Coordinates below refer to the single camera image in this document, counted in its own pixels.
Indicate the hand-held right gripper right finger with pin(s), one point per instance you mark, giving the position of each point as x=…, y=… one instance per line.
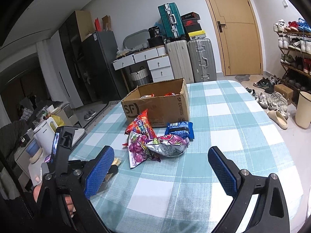
x=222, y=172

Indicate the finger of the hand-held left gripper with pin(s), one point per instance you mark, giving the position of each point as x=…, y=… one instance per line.
x=56, y=143

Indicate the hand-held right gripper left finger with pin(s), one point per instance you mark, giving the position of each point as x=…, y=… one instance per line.
x=99, y=172

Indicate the clear pastry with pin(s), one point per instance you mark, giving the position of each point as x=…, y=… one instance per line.
x=113, y=167

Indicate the purple grape candy bag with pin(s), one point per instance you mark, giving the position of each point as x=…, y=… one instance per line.
x=138, y=150

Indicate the blue cookie packet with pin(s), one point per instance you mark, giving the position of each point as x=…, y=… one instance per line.
x=179, y=129

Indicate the silver purple candy bag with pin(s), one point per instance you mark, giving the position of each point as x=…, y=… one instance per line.
x=167, y=146

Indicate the red orange chip bag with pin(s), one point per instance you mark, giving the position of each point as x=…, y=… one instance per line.
x=141, y=126

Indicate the brown cardboard box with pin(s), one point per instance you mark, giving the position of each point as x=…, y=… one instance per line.
x=158, y=109

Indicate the white printed snack packet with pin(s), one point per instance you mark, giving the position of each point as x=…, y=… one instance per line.
x=147, y=96

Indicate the orange noodle snack bag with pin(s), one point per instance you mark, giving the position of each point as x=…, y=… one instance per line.
x=171, y=93

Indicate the person's left hand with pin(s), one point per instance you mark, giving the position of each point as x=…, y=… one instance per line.
x=69, y=202

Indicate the white electric kettle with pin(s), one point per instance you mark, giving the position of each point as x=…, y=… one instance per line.
x=42, y=136

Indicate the yellow plastic bag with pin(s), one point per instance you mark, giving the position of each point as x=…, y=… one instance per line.
x=58, y=121

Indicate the blue plastic cup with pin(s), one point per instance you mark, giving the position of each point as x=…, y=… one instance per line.
x=32, y=148

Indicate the clear plastic container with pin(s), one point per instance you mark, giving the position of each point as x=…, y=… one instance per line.
x=62, y=108

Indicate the grey slipper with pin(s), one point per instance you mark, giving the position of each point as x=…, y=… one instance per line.
x=92, y=112
x=87, y=117

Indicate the dark cloth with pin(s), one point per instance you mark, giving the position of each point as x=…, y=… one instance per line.
x=12, y=133

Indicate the white curtain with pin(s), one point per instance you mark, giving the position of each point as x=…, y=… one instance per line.
x=60, y=77

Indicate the beige slide sandal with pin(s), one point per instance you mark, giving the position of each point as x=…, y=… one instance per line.
x=278, y=119

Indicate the black wardrobe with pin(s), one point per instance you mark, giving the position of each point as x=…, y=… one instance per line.
x=71, y=60

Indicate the dark grey refrigerator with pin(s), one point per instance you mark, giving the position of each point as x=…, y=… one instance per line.
x=102, y=68

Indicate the scattered pile of shoes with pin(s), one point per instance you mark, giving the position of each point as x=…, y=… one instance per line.
x=272, y=99

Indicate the grey doormat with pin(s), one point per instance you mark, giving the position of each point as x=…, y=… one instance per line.
x=243, y=77

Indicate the cream trash bin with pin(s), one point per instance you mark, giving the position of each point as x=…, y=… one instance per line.
x=303, y=111

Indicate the small brown cardboard carton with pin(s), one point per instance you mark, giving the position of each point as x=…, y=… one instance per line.
x=283, y=91

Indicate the woven laundry basket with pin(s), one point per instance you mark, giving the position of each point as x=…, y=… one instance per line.
x=139, y=77

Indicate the pale plastic bag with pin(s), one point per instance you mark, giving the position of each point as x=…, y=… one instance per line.
x=122, y=53

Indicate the silver suitcase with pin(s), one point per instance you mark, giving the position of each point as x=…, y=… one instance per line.
x=201, y=60

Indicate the white drawer desk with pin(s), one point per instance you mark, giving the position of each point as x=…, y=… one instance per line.
x=160, y=71

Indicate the beige suitcase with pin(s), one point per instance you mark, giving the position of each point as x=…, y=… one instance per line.
x=178, y=62

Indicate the red paper bag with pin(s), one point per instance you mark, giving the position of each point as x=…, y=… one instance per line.
x=97, y=25

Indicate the brown paper bag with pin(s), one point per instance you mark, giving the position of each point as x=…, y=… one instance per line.
x=107, y=23

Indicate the grey rounded mirror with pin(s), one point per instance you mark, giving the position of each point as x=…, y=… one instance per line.
x=136, y=38

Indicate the wooden door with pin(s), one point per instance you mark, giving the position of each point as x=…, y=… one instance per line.
x=238, y=41

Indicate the black storage case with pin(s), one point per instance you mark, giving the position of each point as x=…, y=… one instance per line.
x=156, y=42

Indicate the shoe rack with shoes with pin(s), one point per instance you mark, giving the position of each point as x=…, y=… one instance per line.
x=291, y=45

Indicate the black printed bag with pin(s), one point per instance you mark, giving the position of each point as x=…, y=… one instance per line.
x=155, y=32

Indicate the red label shoe box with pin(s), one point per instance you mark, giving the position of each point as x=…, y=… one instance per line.
x=190, y=23

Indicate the wooden shoe rack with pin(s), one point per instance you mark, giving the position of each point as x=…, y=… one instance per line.
x=294, y=33

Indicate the black red shoe box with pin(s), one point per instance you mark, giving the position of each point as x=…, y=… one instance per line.
x=190, y=16

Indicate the teal suitcase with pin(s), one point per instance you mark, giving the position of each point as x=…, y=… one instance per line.
x=170, y=20

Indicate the white light switch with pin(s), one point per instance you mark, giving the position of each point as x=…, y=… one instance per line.
x=285, y=3

